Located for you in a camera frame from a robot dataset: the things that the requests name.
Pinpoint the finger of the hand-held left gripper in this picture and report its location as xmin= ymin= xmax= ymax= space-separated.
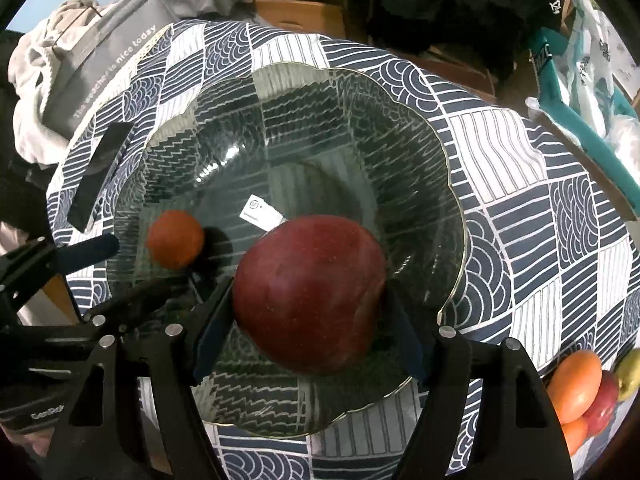
xmin=80 ymin=276 xmax=193 ymax=328
xmin=0 ymin=233 xmax=121 ymax=313

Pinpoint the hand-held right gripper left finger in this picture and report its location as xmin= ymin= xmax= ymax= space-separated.
xmin=47 ymin=280 xmax=236 ymax=480

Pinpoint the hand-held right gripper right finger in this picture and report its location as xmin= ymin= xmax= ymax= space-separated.
xmin=381 ymin=287 xmax=576 ymax=480

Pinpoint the small tangerine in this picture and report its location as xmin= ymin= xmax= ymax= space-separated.
xmin=146 ymin=210 xmax=206 ymax=270

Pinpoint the large dark red apple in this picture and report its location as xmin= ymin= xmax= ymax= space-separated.
xmin=232 ymin=215 xmax=388 ymax=376

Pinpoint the orange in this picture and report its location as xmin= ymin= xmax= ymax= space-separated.
xmin=560 ymin=416 xmax=590 ymax=457
xmin=546 ymin=349 xmax=603 ymax=425

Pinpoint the ribbed glass bowl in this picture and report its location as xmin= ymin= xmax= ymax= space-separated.
xmin=106 ymin=64 xmax=468 ymax=433

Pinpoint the small red apple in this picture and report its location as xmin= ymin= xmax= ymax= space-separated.
xmin=582 ymin=370 xmax=621 ymax=436

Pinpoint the yellow-green apple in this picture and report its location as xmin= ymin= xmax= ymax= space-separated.
xmin=614 ymin=347 xmax=640 ymax=402

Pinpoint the white paper label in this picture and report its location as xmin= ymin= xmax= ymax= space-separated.
xmin=239 ymin=194 xmax=285 ymax=233

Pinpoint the white crumpled cloth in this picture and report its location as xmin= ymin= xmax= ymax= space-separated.
xmin=9 ymin=0 xmax=101 ymax=166

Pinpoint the blue white patterned tablecloth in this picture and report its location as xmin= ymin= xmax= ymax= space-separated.
xmin=46 ymin=19 xmax=640 ymax=480

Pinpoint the grey tote bag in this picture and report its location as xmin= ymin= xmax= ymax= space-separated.
xmin=47 ymin=0 xmax=181 ymax=141

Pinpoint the teal plastic basket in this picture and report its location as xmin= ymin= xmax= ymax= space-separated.
xmin=527 ymin=27 xmax=640 ymax=221

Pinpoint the orange-brown cardboard box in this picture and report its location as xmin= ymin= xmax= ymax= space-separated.
xmin=252 ymin=0 xmax=361 ymax=43

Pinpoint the black jacket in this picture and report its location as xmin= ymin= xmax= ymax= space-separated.
xmin=350 ymin=0 xmax=566 ymax=76

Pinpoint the black strap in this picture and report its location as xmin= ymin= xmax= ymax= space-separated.
xmin=67 ymin=122 xmax=131 ymax=233

